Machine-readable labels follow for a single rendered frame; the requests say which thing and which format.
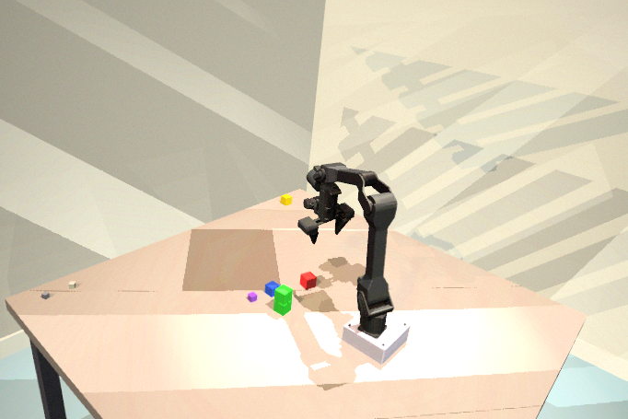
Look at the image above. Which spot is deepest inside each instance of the blue block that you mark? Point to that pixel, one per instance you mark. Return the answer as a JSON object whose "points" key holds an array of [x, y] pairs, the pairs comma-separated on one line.
{"points": [[269, 288]]}

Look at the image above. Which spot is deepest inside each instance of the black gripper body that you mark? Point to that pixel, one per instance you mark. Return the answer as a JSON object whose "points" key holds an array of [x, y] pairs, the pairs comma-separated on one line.
{"points": [[325, 214]]}

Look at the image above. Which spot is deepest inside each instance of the green block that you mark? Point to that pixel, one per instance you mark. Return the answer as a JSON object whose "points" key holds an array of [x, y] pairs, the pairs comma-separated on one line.
{"points": [[283, 294], [280, 308]]}

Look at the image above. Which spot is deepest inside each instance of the red block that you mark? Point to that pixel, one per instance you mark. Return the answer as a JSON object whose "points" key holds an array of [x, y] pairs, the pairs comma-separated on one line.
{"points": [[308, 280]]}

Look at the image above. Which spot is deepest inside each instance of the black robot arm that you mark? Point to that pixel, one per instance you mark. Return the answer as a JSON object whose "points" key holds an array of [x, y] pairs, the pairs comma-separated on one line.
{"points": [[373, 293]]}

